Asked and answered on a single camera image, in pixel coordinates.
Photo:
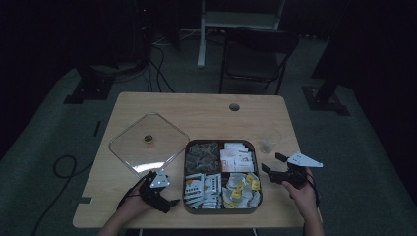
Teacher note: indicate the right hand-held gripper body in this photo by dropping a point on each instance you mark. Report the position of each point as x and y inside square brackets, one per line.
[295, 173]

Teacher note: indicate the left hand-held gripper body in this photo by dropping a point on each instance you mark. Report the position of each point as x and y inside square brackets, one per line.
[157, 195]

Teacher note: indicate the clear plastic cup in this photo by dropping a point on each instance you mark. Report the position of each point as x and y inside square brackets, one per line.
[271, 139]

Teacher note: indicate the clear square lid with knob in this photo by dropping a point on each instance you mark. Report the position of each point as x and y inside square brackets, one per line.
[141, 154]

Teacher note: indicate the dark four-compartment tray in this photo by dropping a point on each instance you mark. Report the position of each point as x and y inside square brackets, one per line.
[220, 172]

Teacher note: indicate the person's left hand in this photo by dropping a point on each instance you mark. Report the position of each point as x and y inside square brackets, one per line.
[136, 205]

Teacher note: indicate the person's right hand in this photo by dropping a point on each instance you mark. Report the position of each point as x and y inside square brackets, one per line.
[303, 196]

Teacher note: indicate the pile of white orange sachets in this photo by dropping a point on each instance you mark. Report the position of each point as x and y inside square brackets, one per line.
[237, 159]

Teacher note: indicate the pile of white stick packets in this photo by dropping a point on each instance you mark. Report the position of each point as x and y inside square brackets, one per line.
[203, 191]

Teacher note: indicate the pile of yellow-tagged tea bags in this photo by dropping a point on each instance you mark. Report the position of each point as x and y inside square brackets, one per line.
[241, 191]

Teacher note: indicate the pile of mesh tea bags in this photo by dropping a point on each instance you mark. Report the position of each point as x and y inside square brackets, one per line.
[201, 157]

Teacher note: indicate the small black strip on floor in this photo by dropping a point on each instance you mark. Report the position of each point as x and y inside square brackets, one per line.
[97, 128]

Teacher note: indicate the black stand with base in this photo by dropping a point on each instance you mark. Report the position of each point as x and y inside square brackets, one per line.
[324, 98]
[91, 88]

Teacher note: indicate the black folding chair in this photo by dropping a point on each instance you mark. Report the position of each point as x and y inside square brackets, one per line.
[255, 49]

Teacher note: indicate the white desk frame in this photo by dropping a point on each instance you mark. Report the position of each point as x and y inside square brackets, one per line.
[201, 39]

